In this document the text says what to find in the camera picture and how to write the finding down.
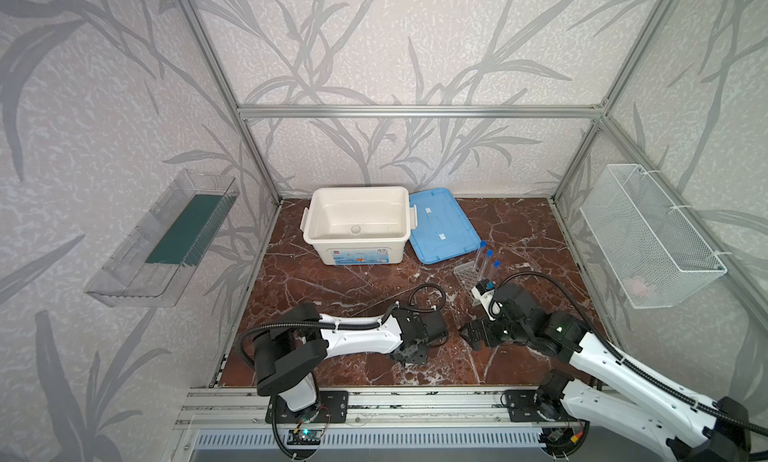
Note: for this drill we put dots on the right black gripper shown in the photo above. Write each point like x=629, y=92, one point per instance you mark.
x=482, y=332

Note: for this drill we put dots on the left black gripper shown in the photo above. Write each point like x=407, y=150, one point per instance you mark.
x=414, y=347

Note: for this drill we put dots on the clear test tube rack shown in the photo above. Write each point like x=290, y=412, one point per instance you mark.
x=466, y=278

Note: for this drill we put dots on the blue-capped test tube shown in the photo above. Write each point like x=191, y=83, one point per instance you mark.
x=479, y=259
x=488, y=269

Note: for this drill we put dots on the blue plastic lid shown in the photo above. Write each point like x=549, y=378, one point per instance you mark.
x=443, y=230

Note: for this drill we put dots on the white plastic bin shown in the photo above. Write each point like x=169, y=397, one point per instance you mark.
x=384, y=214

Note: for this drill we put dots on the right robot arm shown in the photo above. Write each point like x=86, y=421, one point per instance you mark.
x=674, y=422

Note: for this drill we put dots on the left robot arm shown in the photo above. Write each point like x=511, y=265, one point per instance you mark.
x=283, y=354

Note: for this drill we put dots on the right circuit board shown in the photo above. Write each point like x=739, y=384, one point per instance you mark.
x=561, y=437

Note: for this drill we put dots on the green circuit board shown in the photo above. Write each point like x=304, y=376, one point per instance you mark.
x=304, y=437

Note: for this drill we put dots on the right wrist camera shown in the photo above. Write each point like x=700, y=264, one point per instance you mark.
x=482, y=292

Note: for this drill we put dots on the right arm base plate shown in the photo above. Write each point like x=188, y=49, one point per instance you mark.
x=521, y=406

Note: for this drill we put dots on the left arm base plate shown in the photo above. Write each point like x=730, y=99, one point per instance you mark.
x=331, y=406

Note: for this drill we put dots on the white wire basket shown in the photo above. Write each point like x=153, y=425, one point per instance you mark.
x=659, y=258

